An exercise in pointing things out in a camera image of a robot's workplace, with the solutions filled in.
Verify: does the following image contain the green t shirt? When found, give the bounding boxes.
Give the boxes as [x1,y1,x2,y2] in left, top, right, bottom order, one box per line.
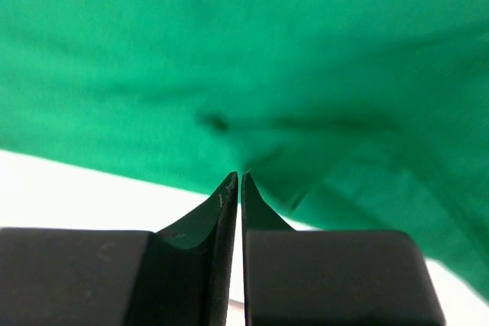
[1,0,488,296]

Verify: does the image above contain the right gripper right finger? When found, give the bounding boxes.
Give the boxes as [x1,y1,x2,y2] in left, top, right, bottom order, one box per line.
[241,174,445,326]

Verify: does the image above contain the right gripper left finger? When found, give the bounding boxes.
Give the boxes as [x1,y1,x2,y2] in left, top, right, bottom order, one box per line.
[1,173,238,325]

